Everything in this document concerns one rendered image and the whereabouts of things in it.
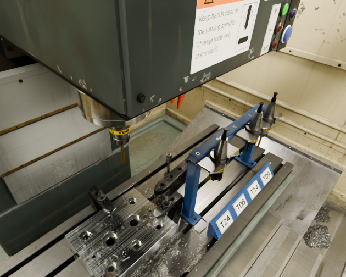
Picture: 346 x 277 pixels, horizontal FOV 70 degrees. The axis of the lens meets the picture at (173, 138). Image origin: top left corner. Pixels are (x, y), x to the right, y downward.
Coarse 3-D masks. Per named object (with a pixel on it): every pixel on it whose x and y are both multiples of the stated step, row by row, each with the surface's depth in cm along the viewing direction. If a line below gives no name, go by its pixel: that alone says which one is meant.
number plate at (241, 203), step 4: (240, 196) 101; (236, 200) 99; (240, 200) 100; (244, 200) 102; (232, 204) 98; (236, 204) 99; (240, 204) 100; (244, 204) 101; (236, 208) 98; (240, 208) 99; (236, 212) 98; (240, 212) 99
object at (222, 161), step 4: (212, 152) 80; (228, 152) 81; (212, 156) 79; (228, 156) 79; (216, 160) 78; (220, 160) 77; (224, 160) 78; (228, 160) 79; (220, 164) 79; (224, 164) 79
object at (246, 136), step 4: (236, 132) 91; (240, 132) 91; (244, 132) 91; (248, 132) 91; (240, 136) 89; (244, 136) 89; (248, 136) 89; (252, 136) 89; (244, 140) 88; (248, 140) 88; (252, 140) 88
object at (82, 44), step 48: (0, 0) 42; (48, 0) 30; (96, 0) 23; (144, 0) 24; (192, 0) 28; (288, 0) 46; (48, 48) 36; (96, 48) 27; (144, 48) 26; (192, 48) 32; (96, 96) 32; (144, 96) 29
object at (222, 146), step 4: (220, 136) 76; (220, 140) 75; (224, 140) 75; (220, 144) 76; (224, 144) 75; (216, 148) 77; (220, 148) 76; (224, 148) 76; (216, 152) 78; (220, 152) 77; (224, 152) 77; (216, 156) 78; (220, 156) 78; (224, 156) 78
